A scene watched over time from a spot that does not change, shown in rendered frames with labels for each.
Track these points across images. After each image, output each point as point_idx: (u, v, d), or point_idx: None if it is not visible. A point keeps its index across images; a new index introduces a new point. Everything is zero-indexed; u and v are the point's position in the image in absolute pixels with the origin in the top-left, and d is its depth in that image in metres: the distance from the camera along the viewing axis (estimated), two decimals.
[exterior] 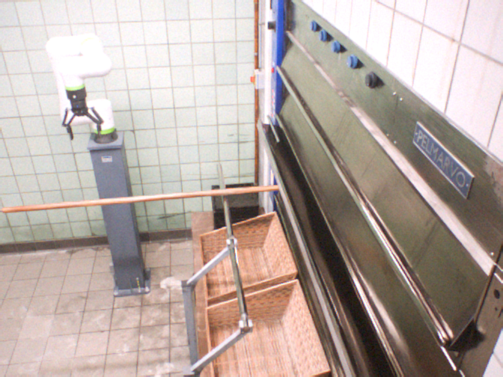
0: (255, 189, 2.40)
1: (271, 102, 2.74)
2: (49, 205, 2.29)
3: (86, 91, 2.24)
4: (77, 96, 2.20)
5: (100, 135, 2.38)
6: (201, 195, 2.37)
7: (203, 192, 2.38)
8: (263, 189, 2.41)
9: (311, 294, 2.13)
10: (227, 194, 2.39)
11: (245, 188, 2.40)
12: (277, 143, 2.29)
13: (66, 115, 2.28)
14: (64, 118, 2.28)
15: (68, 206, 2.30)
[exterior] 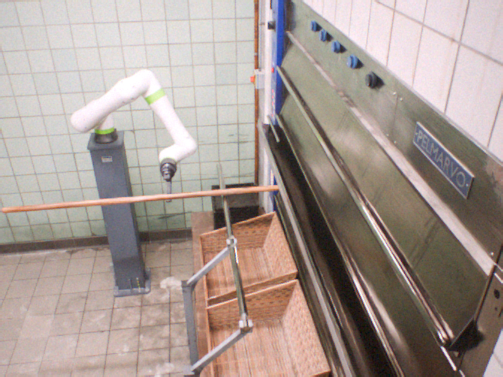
0: (255, 189, 2.40)
1: (271, 102, 2.74)
2: (49, 205, 2.29)
3: (168, 159, 2.61)
4: (159, 165, 2.62)
5: (168, 177, 2.40)
6: (201, 195, 2.38)
7: (203, 192, 2.38)
8: (263, 189, 2.41)
9: (311, 294, 2.13)
10: (227, 194, 2.39)
11: (245, 188, 2.40)
12: (277, 143, 2.29)
13: None
14: None
15: (68, 206, 2.30)
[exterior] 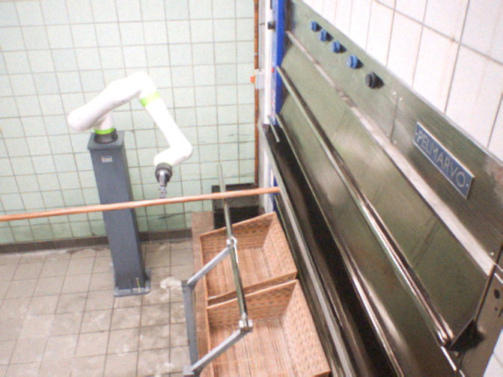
0: (256, 191, 2.39)
1: (271, 102, 2.74)
2: (46, 212, 2.23)
3: (163, 164, 2.54)
4: (155, 170, 2.55)
5: (164, 196, 2.34)
6: (201, 199, 2.35)
7: (203, 196, 2.35)
8: (264, 191, 2.39)
9: (311, 294, 2.13)
10: (227, 197, 2.37)
11: (246, 190, 2.38)
12: (277, 143, 2.29)
13: None
14: None
15: (66, 212, 2.25)
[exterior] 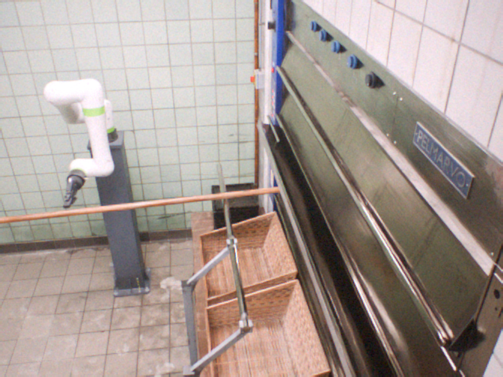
0: (256, 192, 2.38)
1: (271, 102, 2.74)
2: (45, 214, 2.22)
3: (75, 171, 2.48)
4: None
5: (67, 204, 2.28)
6: (202, 200, 2.34)
7: (204, 197, 2.34)
8: (264, 191, 2.39)
9: (311, 294, 2.13)
10: (227, 197, 2.37)
11: (246, 191, 2.38)
12: (277, 143, 2.29)
13: None
14: None
15: (65, 214, 2.24)
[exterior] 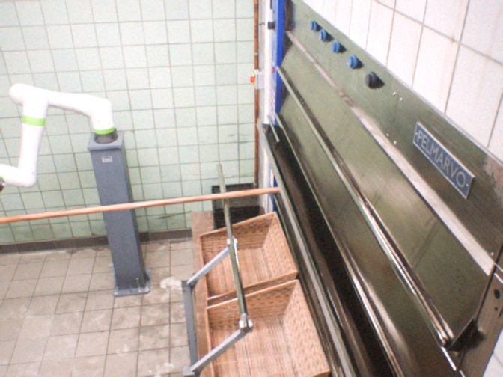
0: (256, 192, 2.38)
1: (271, 102, 2.74)
2: (45, 214, 2.22)
3: None
4: None
5: None
6: (202, 200, 2.34)
7: (204, 197, 2.34)
8: (264, 191, 2.39)
9: (311, 294, 2.13)
10: (227, 197, 2.37)
11: (246, 191, 2.38)
12: (277, 143, 2.29)
13: None
14: None
15: (65, 214, 2.24)
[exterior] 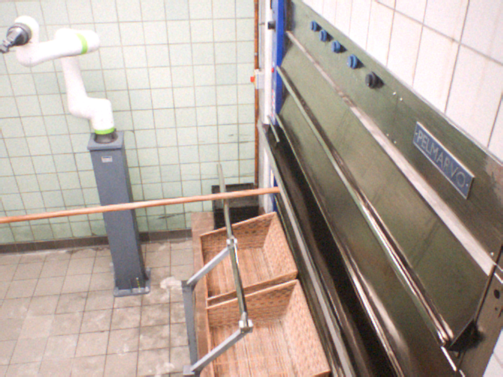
0: (256, 192, 2.38)
1: (271, 102, 2.74)
2: (45, 214, 2.22)
3: (25, 26, 2.07)
4: (11, 25, 2.06)
5: (4, 49, 1.87)
6: (202, 200, 2.34)
7: (204, 197, 2.34)
8: (264, 191, 2.39)
9: (311, 294, 2.13)
10: (227, 197, 2.37)
11: (246, 191, 2.38)
12: (277, 143, 2.29)
13: None
14: None
15: (65, 214, 2.24)
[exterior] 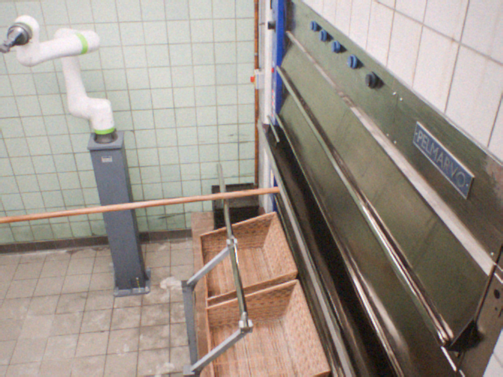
0: (256, 192, 2.38)
1: (271, 102, 2.74)
2: (45, 214, 2.22)
3: (25, 26, 2.07)
4: (12, 25, 2.06)
5: (4, 49, 1.87)
6: (202, 200, 2.34)
7: (204, 197, 2.34)
8: (264, 191, 2.39)
9: (311, 294, 2.13)
10: (227, 197, 2.37)
11: (246, 191, 2.38)
12: (277, 143, 2.29)
13: None
14: None
15: (65, 214, 2.24)
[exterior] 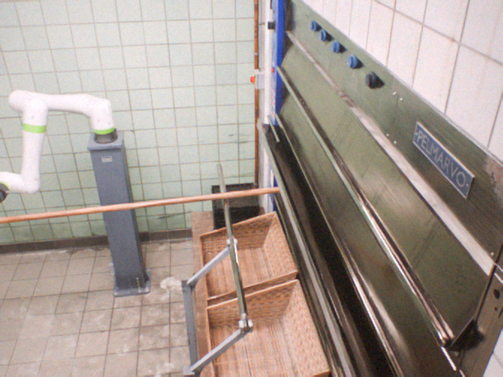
0: (256, 192, 2.38)
1: (271, 102, 2.74)
2: (45, 214, 2.22)
3: None
4: None
5: None
6: (202, 200, 2.34)
7: (204, 197, 2.34)
8: (264, 191, 2.39)
9: (311, 294, 2.13)
10: (227, 197, 2.37)
11: (246, 191, 2.38)
12: (277, 143, 2.29)
13: None
14: None
15: (65, 214, 2.24)
